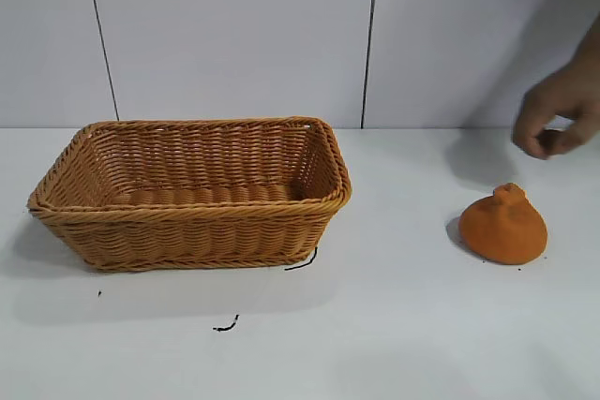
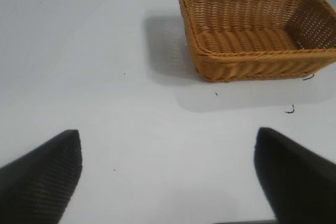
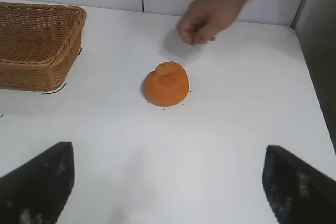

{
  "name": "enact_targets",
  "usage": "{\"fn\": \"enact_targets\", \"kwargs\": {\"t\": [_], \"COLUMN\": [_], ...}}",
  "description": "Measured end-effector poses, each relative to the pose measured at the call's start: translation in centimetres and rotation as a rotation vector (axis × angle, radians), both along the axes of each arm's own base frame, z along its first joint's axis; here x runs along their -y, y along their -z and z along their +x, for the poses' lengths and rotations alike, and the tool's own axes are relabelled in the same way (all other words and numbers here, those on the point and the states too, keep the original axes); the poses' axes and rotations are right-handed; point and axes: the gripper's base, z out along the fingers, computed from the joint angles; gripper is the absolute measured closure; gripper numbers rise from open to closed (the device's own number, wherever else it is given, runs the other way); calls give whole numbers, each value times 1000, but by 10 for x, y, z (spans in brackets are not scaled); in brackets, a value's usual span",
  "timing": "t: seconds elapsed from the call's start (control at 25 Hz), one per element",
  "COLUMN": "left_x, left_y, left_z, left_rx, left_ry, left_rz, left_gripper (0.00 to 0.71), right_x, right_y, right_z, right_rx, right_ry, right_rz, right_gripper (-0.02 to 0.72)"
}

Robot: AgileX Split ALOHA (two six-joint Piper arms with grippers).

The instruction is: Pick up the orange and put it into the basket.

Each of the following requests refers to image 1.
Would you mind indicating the person's bare hand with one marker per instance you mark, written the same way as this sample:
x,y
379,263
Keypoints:
x,y
562,105

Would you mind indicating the brown woven wicker basket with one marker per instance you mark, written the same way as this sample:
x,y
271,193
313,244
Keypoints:
x,y
187,226

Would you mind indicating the orange bread bun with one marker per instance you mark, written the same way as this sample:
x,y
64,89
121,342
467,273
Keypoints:
x,y
504,229

